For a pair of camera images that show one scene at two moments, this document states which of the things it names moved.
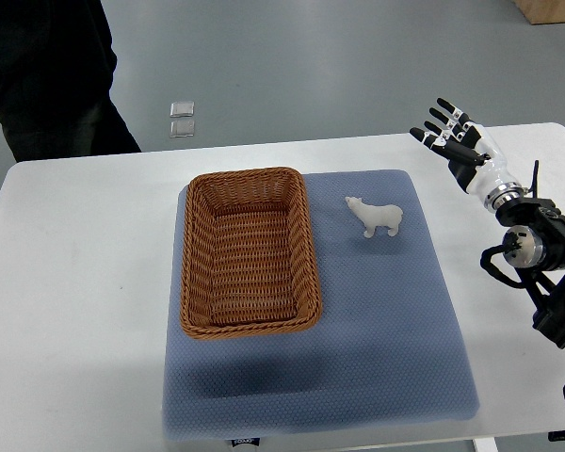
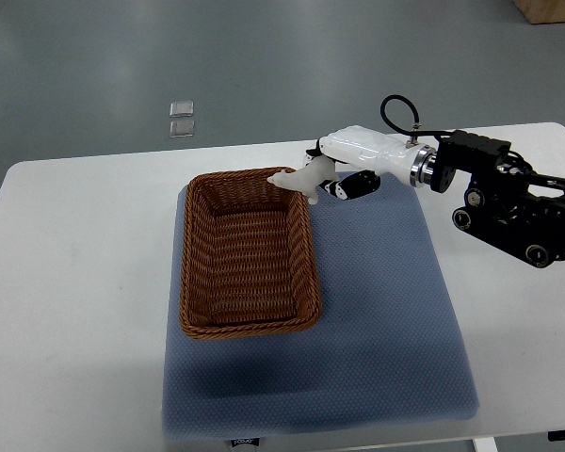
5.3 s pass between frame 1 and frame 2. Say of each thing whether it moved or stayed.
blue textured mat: stayed
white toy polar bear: moved
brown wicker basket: stayed
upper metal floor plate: stayed
